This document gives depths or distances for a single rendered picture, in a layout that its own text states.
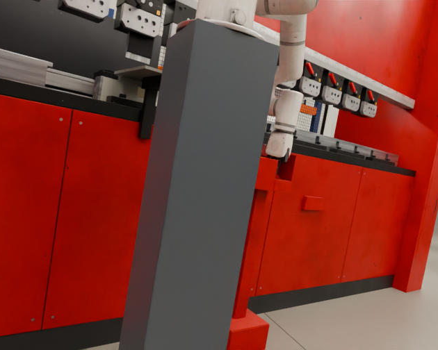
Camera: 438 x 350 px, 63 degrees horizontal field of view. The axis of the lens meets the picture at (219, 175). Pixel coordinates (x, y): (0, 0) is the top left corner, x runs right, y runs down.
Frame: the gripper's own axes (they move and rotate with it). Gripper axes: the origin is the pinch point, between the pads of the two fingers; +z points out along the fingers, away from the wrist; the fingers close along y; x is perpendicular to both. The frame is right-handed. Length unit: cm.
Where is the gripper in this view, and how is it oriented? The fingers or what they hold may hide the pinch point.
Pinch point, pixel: (274, 169)
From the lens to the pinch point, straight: 148.0
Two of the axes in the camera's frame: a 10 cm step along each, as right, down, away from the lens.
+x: 8.0, 1.0, 5.9
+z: -2.2, 9.7, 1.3
